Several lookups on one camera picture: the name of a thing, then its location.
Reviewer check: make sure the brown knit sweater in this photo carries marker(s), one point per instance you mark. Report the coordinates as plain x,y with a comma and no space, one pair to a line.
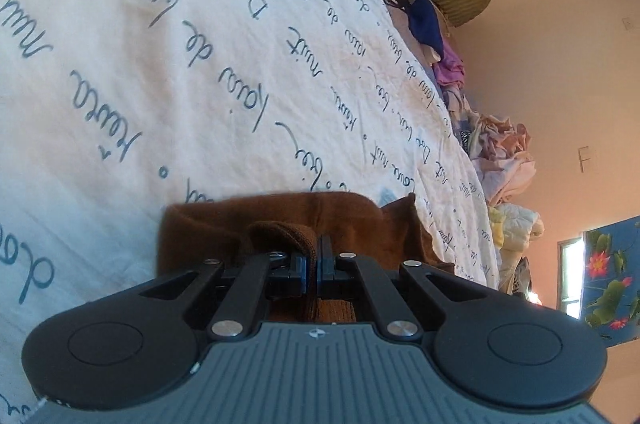
225,224

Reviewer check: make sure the blue cloth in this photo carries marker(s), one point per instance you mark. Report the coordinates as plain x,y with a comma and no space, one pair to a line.
425,23

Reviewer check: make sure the pile of pastel clothes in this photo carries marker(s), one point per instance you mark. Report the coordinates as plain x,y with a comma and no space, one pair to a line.
520,224

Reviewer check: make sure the dark patterned clothes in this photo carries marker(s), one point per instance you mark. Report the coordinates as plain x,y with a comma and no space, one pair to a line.
517,276

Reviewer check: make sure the yellow cloth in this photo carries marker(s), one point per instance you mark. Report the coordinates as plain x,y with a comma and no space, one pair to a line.
497,226

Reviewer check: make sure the purple cloth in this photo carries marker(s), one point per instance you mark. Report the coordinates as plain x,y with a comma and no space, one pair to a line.
450,68

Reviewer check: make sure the pile of pink clothes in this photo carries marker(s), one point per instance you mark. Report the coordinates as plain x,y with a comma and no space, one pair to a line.
505,153

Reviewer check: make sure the white script-printed blanket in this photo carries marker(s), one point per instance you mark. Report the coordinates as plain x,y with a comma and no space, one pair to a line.
150,53

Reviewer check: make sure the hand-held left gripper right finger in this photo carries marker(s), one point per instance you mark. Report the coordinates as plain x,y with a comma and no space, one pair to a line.
324,274

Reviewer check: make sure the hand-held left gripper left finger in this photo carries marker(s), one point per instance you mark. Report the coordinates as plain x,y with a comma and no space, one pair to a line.
300,276

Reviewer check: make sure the blue floral curtain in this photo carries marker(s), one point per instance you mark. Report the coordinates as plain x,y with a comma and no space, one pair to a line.
612,279

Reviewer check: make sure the small window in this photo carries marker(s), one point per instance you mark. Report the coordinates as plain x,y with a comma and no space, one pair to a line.
571,274

